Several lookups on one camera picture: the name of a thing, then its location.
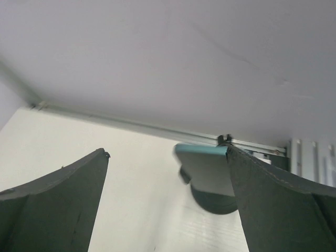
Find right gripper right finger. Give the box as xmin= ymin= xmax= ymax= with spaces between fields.
xmin=227 ymin=145 xmax=335 ymax=251

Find black phone teal case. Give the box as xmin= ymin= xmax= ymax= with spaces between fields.
xmin=174 ymin=143 xmax=235 ymax=196

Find black round-base phone stand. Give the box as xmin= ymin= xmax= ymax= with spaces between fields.
xmin=180 ymin=133 xmax=239 ymax=215

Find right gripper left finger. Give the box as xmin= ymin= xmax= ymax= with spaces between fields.
xmin=1 ymin=148 xmax=110 ymax=251

